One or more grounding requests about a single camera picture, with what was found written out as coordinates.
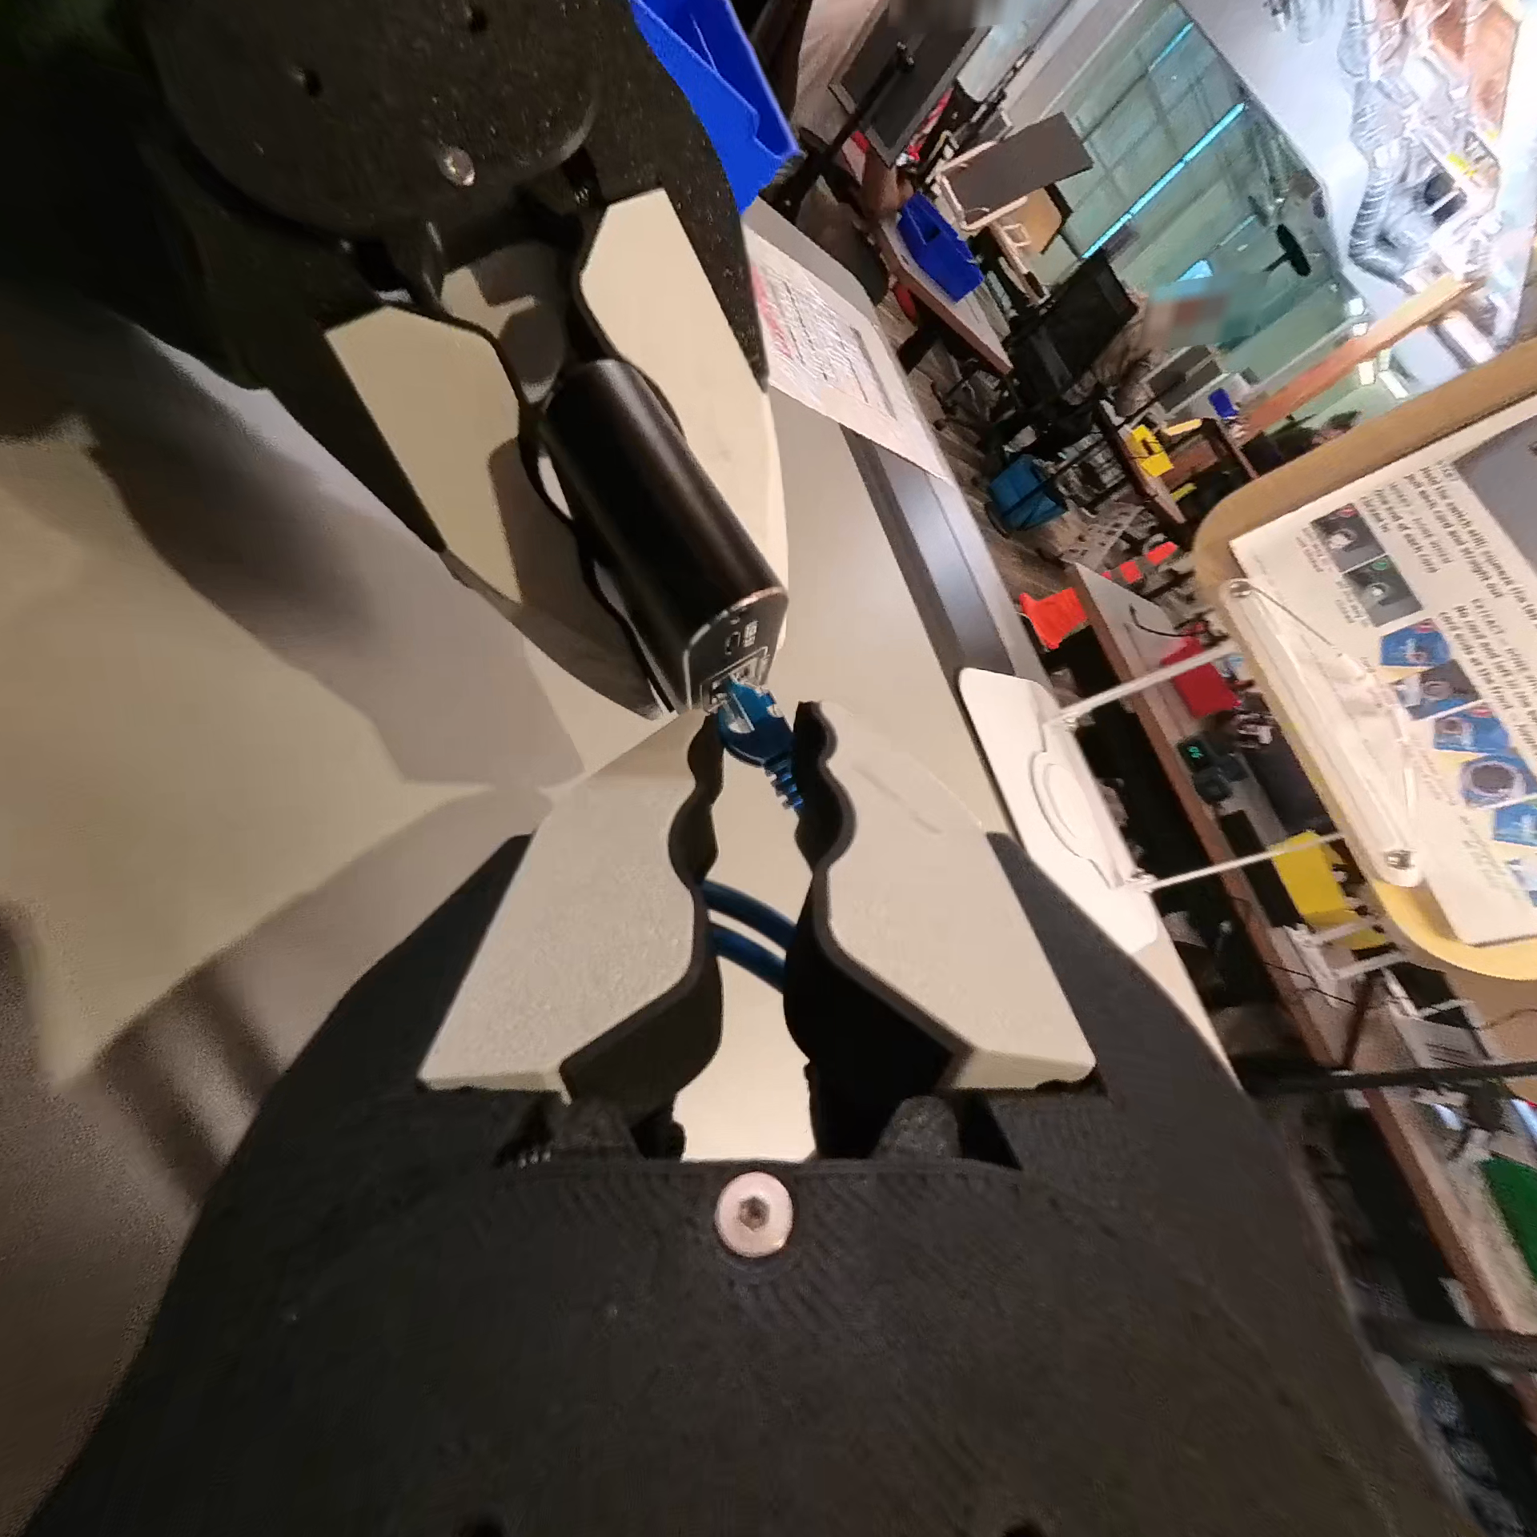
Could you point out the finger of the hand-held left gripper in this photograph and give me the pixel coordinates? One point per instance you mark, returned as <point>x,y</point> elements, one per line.
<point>708,326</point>
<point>444,421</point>

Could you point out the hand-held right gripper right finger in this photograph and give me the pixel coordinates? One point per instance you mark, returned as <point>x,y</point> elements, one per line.
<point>949,951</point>

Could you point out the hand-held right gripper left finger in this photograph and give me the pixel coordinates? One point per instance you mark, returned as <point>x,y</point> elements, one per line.
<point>589,951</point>

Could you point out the black ethernet port adapter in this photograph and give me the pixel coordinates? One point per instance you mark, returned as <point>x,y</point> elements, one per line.
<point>647,506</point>

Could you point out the printed paper sheet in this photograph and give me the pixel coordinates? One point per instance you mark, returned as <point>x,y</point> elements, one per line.
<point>841,373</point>

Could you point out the orange plastic object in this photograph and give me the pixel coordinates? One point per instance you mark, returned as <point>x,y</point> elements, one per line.
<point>1051,619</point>

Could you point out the dark flat panel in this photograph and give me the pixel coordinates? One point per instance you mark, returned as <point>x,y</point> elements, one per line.
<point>1027,170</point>

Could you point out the yellow box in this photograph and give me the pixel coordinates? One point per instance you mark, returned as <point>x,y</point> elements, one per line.
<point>1310,888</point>

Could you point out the red box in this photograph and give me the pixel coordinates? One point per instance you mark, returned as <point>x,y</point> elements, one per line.
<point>1203,684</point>

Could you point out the white sign stand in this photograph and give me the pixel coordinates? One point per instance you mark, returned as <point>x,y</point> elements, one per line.
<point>1381,577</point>

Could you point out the black round fan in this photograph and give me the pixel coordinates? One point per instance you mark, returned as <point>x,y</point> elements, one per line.
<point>1292,246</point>

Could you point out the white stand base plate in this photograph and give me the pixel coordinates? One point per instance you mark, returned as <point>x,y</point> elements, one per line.
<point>1020,746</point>

